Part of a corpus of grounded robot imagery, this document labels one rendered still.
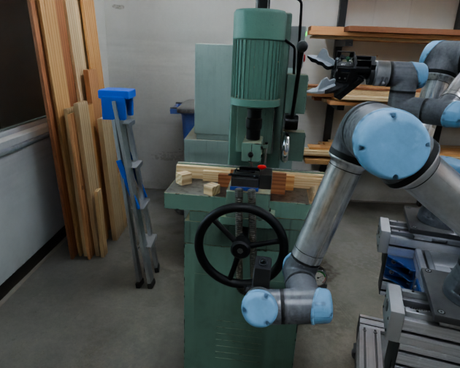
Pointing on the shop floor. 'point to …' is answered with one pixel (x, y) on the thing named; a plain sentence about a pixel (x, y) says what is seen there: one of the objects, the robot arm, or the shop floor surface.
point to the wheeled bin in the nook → (186, 108)
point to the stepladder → (123, 108)
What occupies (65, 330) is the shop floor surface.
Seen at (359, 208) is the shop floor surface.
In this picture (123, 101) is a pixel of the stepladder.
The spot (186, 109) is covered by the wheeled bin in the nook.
